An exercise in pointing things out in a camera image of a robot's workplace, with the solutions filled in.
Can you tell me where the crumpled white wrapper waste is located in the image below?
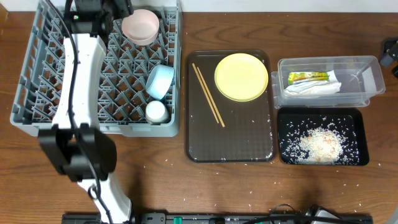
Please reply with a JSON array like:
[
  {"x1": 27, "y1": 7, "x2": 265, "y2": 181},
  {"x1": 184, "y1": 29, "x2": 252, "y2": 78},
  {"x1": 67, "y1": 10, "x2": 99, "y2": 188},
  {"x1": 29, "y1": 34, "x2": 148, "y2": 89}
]
[{"x1": 284, "y1": 70, "x2": 341, "y2": 95}]

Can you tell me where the black waste tray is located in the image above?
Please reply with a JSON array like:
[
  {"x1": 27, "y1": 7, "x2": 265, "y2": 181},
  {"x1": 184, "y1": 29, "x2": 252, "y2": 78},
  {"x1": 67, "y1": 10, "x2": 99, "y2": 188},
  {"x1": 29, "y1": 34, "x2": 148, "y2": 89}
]
[{"x1": 277, "y1": 108, "x2": 369, "y2": 166}]

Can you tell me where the blue bowl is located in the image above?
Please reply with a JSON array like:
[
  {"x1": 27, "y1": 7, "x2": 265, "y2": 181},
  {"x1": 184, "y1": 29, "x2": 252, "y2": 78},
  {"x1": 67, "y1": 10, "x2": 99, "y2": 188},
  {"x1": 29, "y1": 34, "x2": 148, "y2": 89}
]
[{"x1": 146, "y1": 64, "x2": 174, "y2": 100}]

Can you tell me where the white cup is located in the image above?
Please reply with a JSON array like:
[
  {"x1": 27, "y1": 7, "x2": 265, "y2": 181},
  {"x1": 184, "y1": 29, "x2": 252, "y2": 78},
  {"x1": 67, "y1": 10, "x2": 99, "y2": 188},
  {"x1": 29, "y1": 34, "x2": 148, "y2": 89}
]
[{"x1": 146, "y1": 101, "x2": 169, "y2": 124}]

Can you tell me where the pile of rice waste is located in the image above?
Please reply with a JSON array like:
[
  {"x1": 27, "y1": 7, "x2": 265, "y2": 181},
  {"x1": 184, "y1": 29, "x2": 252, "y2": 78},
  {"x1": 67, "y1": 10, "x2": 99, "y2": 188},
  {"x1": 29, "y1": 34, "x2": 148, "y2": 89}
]
[{"x1": 278, "y1": 114, "x2": 360, "y2": 165}]

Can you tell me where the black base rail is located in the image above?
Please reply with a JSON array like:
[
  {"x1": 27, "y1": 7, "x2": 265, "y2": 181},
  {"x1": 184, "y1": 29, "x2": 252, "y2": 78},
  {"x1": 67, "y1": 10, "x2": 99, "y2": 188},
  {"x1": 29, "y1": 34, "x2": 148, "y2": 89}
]
[{"x1": 61, "y1": 212, "x2": 374, "y2": 224}]

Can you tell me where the yellow plate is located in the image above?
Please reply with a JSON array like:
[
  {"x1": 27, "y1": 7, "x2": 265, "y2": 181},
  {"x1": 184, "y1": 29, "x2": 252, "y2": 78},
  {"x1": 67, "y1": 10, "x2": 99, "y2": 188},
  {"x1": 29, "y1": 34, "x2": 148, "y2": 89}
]
[{"x1": 214, "y1": 53, "x2": 269, "y2": 102}]

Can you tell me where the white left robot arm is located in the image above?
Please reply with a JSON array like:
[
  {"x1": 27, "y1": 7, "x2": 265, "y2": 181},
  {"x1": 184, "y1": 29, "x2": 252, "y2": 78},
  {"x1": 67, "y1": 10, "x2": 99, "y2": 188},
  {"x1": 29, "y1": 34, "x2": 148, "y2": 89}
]
[{"x1": 38, "y1": 1, "x2": 135, "y2": 223}]

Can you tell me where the clear plastic waste bin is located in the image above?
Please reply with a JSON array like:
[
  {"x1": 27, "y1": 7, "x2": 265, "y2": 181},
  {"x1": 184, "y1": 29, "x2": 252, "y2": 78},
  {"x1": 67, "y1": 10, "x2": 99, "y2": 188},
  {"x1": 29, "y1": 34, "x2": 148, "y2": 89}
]
[{"x1": 271, "y1": 55, "x2": 386, "y2": 108}]

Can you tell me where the dark brown serving tray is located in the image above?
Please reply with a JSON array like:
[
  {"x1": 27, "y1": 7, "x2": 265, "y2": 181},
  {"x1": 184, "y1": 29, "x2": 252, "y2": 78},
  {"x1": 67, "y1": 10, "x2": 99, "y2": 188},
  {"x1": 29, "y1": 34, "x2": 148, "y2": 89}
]
[{"x1": 185, "y1": 50, "x2": 277, "y2": 163}]

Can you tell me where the grey dish rack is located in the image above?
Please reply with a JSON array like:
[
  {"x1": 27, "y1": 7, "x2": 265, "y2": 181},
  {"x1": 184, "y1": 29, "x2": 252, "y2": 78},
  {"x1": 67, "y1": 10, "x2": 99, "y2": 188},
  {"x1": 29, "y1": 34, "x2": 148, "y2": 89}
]
[{"x1": 10, "y1": 1, "x2": 182, "y2": 137}]

